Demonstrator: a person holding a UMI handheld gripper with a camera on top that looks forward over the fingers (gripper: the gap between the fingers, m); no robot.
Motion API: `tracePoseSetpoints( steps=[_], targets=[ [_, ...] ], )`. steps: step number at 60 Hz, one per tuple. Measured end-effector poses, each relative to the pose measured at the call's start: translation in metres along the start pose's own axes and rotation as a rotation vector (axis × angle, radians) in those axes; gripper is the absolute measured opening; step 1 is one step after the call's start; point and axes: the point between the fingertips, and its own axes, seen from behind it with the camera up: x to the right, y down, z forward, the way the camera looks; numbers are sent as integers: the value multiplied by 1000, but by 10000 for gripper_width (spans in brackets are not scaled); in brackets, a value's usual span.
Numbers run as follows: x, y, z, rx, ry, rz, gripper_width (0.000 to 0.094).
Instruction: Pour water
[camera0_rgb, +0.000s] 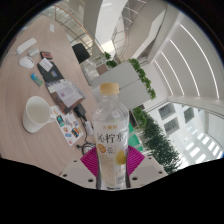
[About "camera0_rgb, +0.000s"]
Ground white planter cabinet with plants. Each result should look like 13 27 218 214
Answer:
90 58 158 104

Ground ceiling light strips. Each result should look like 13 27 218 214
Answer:
153 23 221 99

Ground white ceramic mug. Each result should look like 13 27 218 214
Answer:
22 95 57 134

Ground small white adapter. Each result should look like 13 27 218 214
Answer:
27 48 40 57

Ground black notebook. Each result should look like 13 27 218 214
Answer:
36 59 66 84

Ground black office chair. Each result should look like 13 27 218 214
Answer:
71 42 91 64

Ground row of green potted plants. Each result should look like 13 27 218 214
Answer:
132 106 183 174

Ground clear drink bottle yellow cap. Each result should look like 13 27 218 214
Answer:
91 82 130 191

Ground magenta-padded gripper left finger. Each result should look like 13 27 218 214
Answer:
59 147 102 190

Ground small teal tube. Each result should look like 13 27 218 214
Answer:
30 73 44 88

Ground white power strip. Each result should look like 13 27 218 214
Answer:
15 37 38 55

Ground white computer mouse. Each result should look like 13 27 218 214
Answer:
18 55 35 70

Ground black cable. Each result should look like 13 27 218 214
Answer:
76 131 98 156

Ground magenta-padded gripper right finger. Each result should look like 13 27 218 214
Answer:
125 145 168 190

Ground colourful sticker sheet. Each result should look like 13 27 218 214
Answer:
49 105 84 147

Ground black power adapter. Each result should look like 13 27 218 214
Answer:
73 103 88 121

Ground small red black case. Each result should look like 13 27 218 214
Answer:
39 50 54 61

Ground open printed booklet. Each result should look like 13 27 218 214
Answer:
46 79 86 109

